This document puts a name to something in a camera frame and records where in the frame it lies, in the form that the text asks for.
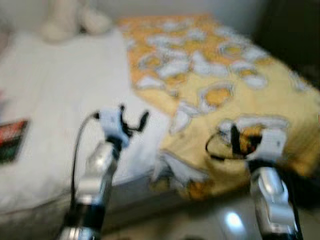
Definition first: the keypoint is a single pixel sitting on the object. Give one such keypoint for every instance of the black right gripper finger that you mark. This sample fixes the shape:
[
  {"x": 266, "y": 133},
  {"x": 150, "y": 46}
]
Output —
[{"x": 234, "y": 140}]

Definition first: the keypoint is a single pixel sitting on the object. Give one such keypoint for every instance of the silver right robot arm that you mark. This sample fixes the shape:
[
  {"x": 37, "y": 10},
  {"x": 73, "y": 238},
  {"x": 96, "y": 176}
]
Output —
[{"x": 272, "y": 200}]

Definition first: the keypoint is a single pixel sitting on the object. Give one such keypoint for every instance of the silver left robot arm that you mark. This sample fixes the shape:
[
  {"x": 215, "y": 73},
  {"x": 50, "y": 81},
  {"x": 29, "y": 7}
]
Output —
[{"x": 97, "y": 170}]

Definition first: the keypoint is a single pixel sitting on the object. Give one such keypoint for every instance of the white bed sheet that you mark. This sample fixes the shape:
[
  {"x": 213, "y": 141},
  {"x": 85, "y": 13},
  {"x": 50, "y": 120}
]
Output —
[{"x": 60, "y": 90}]

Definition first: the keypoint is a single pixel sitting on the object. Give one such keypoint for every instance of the yellow egg cartoon blanket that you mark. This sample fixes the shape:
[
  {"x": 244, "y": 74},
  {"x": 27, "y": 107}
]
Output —
[{"x": 225, "y": 65}]

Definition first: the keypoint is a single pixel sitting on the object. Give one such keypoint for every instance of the cream plush toy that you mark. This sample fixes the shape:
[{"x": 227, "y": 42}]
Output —
[{"x": 70, "y": 20}]

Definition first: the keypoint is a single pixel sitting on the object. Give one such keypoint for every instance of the black nightstand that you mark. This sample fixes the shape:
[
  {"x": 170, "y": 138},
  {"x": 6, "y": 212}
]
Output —
[{"x": 290, "y": 35}]

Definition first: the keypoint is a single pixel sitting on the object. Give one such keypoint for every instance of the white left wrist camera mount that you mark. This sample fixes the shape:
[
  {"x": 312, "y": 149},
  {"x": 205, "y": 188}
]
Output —
[{"x": 111, "y": 125}]

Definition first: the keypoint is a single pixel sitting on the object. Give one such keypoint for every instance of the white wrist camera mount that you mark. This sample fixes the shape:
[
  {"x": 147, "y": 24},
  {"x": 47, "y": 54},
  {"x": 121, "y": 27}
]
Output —
[
  {"x": 270, "y": 145},
  {"x": 111, "y": 125}
]

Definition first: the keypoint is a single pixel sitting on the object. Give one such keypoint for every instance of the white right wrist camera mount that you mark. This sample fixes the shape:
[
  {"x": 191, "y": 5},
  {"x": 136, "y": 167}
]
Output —
[{"x": 270, "y": 145}]

